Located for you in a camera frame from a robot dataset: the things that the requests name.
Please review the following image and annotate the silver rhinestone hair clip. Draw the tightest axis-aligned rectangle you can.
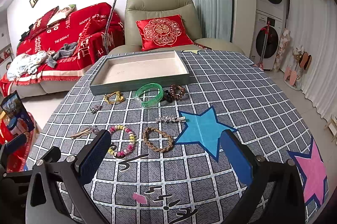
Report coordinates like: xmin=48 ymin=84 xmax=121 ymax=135
xmin=155 ymin=115 xmax=186 ymax=123

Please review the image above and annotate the white clothes pile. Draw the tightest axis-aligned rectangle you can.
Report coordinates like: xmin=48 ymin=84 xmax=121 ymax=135
xmin=7 ymin=51 xmax=49 ymax=81

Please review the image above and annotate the green bangle bracelet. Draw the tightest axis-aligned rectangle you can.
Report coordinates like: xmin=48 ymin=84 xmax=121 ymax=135
xmin=134 ymin=82 xmax=165 ymax=109

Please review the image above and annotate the red blanket sofa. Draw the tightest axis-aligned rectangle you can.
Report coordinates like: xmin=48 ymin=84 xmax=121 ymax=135
xmin=1 ymin=3 xmax=124 ymax=98

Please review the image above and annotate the beige armchair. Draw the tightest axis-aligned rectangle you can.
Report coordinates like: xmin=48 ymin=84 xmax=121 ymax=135
xmin=109 ymin=0 xmax=243 ymax=56

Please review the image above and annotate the white sheer curtain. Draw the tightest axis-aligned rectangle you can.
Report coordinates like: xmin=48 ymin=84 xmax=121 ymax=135
xmin=287 ymin=0 xmax=336 ymax=119

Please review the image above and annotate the small silver flower clip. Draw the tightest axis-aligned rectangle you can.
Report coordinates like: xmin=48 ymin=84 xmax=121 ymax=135
xmin=90 ymin=105 xmax=102 ymax=114

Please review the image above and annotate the red gift box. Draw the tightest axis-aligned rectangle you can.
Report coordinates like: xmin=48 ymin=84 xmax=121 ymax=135
xmin=0 ymin=90 xmax=40 ymax=173

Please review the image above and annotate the flexible phone holder pole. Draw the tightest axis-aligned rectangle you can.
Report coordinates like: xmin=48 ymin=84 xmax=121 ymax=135
xmin=103 ymin=0 xmax=117 ymax=53

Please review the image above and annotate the yellow cord hair tie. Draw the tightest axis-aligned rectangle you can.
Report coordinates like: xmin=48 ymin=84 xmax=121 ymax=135
xmin=103 ymin=90 xmax=126 ymax=105

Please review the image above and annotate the checked grey tablecloth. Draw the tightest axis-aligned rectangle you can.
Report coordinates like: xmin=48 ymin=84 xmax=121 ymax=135
xmin=27 ymin=51 xmax=328 ymax=223

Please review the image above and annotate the grey jewelry tray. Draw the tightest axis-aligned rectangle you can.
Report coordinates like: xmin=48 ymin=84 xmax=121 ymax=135
xmin=90 ymin=51 xmax=190 ymax=95

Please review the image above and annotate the black claw hair clip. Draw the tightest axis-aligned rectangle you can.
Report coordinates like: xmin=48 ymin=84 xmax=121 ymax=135
xmin=161 ymin=90 xmax=174 ymax=103

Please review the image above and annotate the pink yellow beaded bracelet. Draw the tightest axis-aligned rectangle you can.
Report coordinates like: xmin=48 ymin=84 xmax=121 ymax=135
xmin=107 ymin=124 xmax=138 ymax=158

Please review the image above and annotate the red embroidered cushion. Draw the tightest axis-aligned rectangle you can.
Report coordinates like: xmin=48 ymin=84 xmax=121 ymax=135
xmin=136 ymin=15 xmax=194 ymax=51

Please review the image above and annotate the brown braided hair band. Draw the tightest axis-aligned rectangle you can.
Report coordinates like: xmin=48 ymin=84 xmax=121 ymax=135
xmin=142 ymin=127 xmax=174 ymax=153

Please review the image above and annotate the brown spiral hair tie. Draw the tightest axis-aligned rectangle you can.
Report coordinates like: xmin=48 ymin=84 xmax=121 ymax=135
xmin=170 ymin=83 xmax=187 ymax=101

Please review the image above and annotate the lower washing machine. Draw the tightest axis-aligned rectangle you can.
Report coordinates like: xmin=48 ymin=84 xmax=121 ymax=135
xmin=250 ymin=11 xmax=283 ymax=70

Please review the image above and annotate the grey cloth on sofa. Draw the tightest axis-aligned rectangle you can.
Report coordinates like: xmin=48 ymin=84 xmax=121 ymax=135
xmin=47 ymin=42 xmax=78 ymax=68

